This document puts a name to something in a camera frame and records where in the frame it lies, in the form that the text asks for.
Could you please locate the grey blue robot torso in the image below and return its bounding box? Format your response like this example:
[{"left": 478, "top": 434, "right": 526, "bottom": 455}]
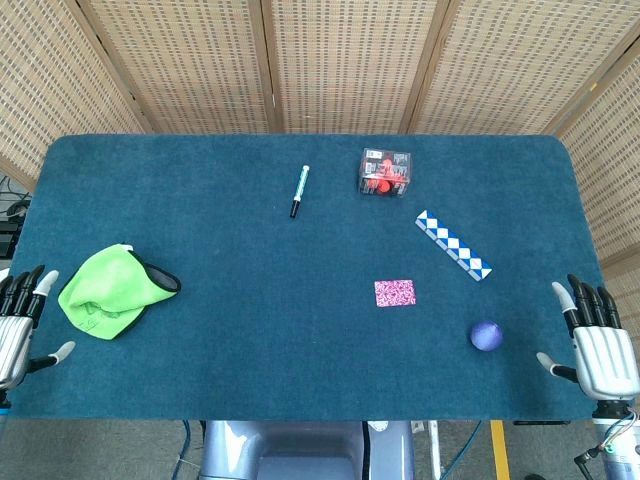
[{"left": 199, "top": 419, "right": 416, "bottom": 480}]

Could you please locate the blue floor cable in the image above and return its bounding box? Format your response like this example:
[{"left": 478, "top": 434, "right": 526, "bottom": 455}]
[
  {"left": 442, "top": 419, "right": 485, "bottom": 479},
  {"left": 172, "top": 419, "right": 195, "bottom": 480}
]

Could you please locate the green microfiber cloth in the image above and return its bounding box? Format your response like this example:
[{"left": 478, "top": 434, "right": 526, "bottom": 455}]
[{"left": 57, "top": 243, "right": 182, "bottom": 342}]

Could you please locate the white table leg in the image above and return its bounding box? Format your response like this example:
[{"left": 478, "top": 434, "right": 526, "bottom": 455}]
[{"left": 409, "top": 419, "right": 445, "bottom": 480}]

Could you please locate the woven rattan screen panel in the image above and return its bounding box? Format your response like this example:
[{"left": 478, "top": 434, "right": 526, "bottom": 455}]
[
  {"left": 553, "top": 42, "right": 640, "bottom": 426},
  {"left": 0, "top": 0, "right": 154, "bottom": 194},
  {"left": 259, "top": 0, "right": 454, "bottom": 135},
  {"left": 77, "top": 0, "right": 280, "bottom": 135},
  {"left": 407, "top": 0, "right": 640, "bottom": 136}
]

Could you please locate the black background equipment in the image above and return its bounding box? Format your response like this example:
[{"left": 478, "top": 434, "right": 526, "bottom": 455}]
[{"left": 0, "top": 174, "right": 33, "bottom": 260}]

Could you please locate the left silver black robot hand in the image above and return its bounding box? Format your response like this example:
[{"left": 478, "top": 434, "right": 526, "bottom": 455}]
[{"left": 0, "top": 264, "right": 76, "bottom": 392}]

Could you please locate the purple ball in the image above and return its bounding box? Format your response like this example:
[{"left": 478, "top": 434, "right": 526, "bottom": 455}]
[{"left": 469, "top": 319, "right": 504, "bottom": 353}]

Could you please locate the green white marker pen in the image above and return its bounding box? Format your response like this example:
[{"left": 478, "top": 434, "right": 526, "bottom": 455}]
[{"left": 288, "top": 164, "right": 311, "bottom": 219}]

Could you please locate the clear box of red pieces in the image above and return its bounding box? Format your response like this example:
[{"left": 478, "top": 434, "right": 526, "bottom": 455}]
[{"left": 357, "top": 147, "right": 413, "bottom": 200}]

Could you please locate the dark teal table mat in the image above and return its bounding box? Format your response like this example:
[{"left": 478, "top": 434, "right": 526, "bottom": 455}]
[{"left": 8, "top": 133, "right": 635, "bottom": 422}]

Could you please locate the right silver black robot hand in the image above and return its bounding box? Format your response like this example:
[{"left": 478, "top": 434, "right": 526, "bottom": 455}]
[{"left": 536, "top": 273, "right": 640, "bottom": 401}]

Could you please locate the pink patterned playing card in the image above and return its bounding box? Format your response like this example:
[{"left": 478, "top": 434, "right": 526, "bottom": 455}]
[{"left": 374, "top": 279, "right": 417, "bottom": 308}]

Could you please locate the blue white snake puzzle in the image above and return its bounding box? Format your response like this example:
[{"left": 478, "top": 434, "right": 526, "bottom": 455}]
[{"left": 414, "top": 209, "right": 494, "bottom": 283}]

